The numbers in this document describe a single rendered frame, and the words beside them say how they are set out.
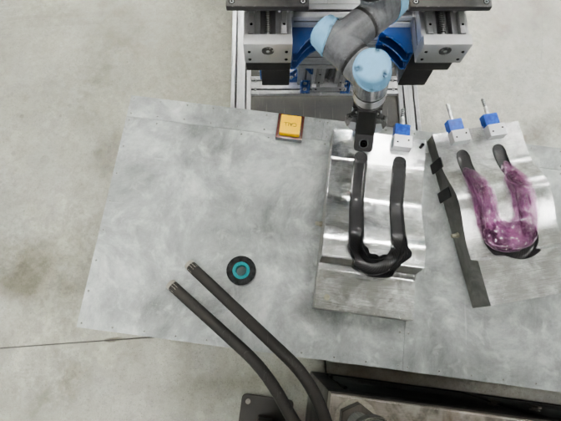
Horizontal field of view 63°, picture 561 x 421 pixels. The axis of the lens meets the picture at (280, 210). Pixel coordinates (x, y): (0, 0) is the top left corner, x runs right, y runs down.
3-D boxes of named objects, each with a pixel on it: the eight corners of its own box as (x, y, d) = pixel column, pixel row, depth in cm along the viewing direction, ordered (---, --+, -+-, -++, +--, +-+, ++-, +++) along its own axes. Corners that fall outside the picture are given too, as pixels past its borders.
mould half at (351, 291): (330, 140, 137) (336, 120, 124) (416, 151, 136) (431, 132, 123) (311, 308, 124) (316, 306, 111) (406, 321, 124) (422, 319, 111)
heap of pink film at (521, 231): (455, 169, 129) (466, 159, 121) (514, 159, 130) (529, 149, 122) (481, 258, 122) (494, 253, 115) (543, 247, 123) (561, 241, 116)
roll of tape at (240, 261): (250, 253, 128) (250, 251, 124) (260, 281, 126) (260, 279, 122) (224, 263, 127) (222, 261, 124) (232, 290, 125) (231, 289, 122)
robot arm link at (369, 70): (371, 34, 89) (402, 63, 87) (368, 60, 100) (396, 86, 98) (341, 62, 89) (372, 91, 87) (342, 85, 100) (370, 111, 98)
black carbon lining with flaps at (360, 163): (351, 153, 129) (357, 139, 119) (408, 159, 128) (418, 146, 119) (340, 275, 120) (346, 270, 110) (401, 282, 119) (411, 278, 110)
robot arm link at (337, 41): (341, 21, 102) (376, 53, 99) (305, 50, 100) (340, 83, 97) (346, -5, 94) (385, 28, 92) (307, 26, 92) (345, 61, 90)
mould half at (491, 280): (426, 141, 137) (439, 125, 127) (508, 129, 139) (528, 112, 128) (472, 308, 125) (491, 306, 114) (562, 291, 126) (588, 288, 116)
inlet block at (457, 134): (436, 109, 137) (442, 100, 132) (452, 107, 137) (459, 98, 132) (447, 149, 134) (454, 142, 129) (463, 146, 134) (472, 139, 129)
